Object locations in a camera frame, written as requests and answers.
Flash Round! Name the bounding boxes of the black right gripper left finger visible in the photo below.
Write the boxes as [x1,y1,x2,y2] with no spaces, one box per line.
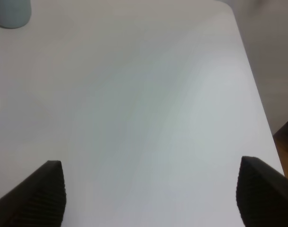
[0,161,66,227]

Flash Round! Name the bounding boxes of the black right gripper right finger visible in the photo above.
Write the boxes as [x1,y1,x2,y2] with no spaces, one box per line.
[236,156,288,227]

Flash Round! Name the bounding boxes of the teal plastic cup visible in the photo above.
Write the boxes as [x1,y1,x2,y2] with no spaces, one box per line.
[0,0,32,29]

